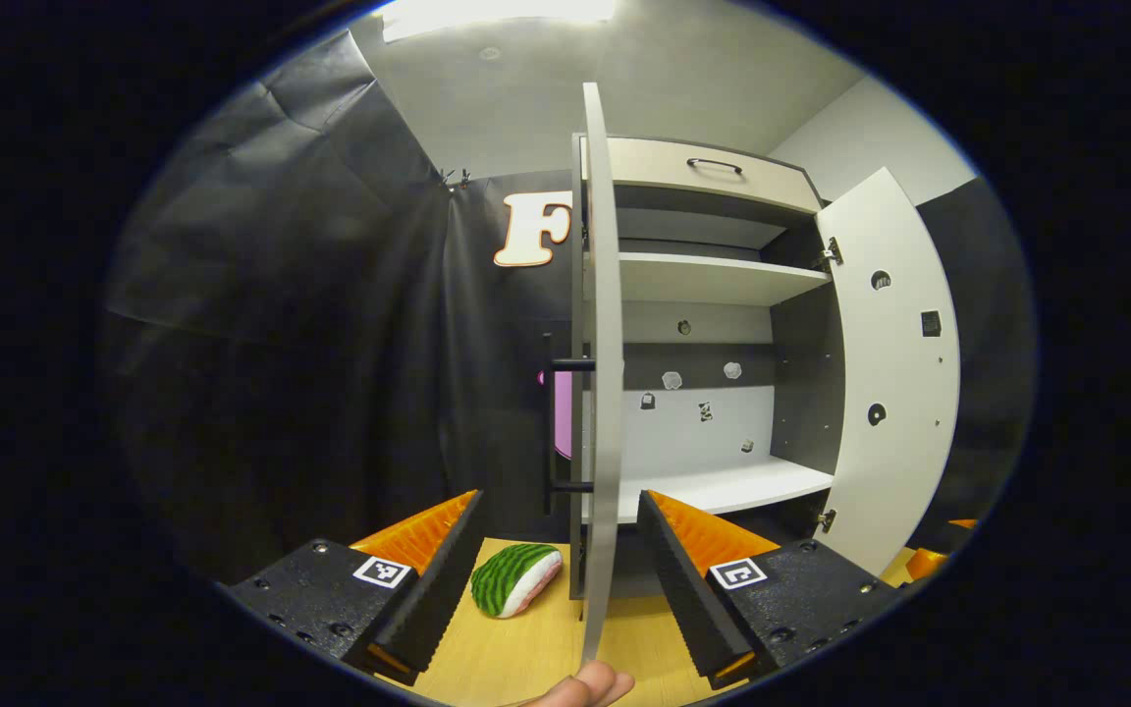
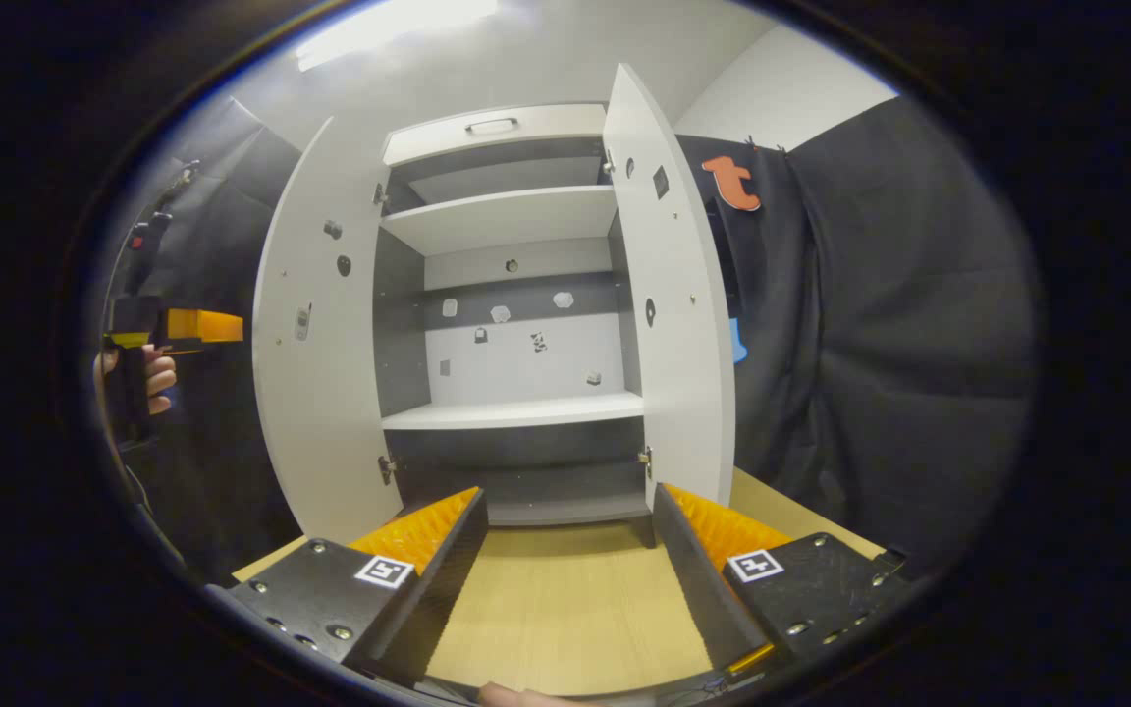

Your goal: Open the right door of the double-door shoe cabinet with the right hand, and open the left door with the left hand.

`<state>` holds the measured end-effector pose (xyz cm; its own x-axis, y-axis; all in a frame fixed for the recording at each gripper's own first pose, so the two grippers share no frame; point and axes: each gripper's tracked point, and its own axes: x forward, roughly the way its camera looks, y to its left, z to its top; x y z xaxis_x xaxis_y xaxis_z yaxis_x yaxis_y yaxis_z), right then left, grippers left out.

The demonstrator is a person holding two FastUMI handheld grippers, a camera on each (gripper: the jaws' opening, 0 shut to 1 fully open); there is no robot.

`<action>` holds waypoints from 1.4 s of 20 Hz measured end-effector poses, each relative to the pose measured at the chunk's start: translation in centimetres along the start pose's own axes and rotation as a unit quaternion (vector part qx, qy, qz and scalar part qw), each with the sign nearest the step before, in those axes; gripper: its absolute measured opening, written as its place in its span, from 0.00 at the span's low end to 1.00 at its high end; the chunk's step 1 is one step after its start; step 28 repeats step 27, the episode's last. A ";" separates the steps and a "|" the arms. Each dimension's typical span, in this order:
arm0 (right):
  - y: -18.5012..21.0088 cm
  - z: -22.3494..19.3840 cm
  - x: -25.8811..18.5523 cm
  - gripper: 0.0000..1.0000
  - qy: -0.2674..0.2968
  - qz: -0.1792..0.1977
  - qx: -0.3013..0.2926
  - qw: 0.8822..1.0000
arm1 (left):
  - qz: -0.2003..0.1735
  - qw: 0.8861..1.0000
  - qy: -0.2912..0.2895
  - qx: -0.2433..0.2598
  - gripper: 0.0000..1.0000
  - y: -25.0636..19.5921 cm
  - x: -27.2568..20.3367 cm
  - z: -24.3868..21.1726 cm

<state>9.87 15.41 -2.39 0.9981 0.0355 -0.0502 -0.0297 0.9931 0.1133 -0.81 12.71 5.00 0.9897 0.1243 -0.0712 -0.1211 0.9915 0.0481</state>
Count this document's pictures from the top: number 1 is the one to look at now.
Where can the white double-door shoe cabinet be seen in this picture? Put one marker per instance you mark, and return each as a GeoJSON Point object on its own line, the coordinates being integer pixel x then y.
{"type": "Point", "coordinates": [801, 373]}

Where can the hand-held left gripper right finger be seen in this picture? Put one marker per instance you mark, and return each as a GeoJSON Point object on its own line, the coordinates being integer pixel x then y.
{"type": "Point", "coordinates": [693, 599]}

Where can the watermelon slice toy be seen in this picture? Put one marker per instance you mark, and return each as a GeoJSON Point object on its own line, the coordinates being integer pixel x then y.
{"type": "Point", "coordinates": [511, 579]}

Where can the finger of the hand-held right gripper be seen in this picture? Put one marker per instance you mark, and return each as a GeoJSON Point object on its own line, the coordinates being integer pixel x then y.
{"type": "Point", "coordinates": [924, 563]}
{"type": "Point", "coordinates": [964, 523]}

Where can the metal door hinge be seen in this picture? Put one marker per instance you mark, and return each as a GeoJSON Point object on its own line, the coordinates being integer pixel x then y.
{"type": "Point", "coordinates": [826, 519]}
{"type": "Point", "coordinates": [830, 252]}

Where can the white door with camera sticker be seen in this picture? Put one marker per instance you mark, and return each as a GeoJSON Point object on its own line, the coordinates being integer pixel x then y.
{"type": "Point", "coordinates": [607, 393]}

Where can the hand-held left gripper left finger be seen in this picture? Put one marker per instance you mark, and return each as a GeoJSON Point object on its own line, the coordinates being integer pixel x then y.
{"type": "Point", "coordinates": [438, 599]}

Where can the ceiling light panel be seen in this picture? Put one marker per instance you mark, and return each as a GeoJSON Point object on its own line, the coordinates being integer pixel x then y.
{"type": "Point", "coordinates": [497, 12]}

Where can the white inner shelf board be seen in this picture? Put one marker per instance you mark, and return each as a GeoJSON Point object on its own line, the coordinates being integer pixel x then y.
{"type": "Point", "coordinates": [713, 278]}

